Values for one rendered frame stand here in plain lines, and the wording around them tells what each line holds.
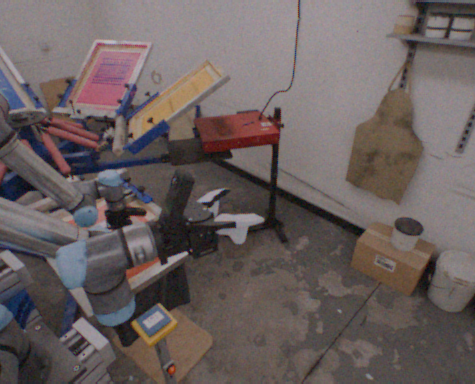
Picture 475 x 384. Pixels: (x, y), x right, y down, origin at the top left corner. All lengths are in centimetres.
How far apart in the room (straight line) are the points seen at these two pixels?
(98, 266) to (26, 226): 17
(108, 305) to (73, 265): 11
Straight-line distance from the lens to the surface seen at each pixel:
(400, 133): 263
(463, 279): 266
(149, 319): 137
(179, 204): 58
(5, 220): 68
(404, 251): 279
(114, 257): 58
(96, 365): 110
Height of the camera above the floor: 206
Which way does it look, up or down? 35 degrees down
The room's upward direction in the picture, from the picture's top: straight up
